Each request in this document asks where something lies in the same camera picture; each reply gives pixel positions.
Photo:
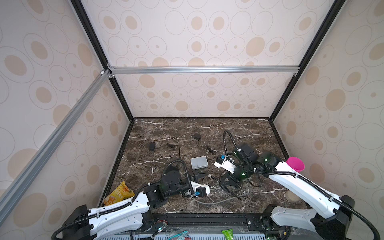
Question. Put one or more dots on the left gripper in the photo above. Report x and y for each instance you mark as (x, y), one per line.
(196, 175)

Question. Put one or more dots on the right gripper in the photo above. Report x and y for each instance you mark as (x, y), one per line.
(229, 179)

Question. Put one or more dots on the white router box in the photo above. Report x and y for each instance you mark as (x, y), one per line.
(199, 162)

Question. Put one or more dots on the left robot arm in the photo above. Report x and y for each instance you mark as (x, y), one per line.
(133, 213)

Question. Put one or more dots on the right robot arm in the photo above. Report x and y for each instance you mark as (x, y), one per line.
(330, 215)

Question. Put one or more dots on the pink plastic goblet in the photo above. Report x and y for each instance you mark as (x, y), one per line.
(296, 164)

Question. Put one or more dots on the teal patterned item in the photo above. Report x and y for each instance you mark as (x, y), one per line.
(185, 235)

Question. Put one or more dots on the green tube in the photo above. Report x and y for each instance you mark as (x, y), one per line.
(228, 234)

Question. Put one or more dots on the yellow snack bag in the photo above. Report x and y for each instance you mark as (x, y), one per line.
(122, 192)

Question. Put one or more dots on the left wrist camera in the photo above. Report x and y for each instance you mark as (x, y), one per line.
(200, 190)

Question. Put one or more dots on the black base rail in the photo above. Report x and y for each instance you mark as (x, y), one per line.
(252, 222)

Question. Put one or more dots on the horizontal aluminium rail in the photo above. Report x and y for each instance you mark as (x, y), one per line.
(208, 70)

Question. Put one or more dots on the diagonal aluminium rail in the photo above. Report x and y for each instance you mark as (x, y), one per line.
(21, 184)

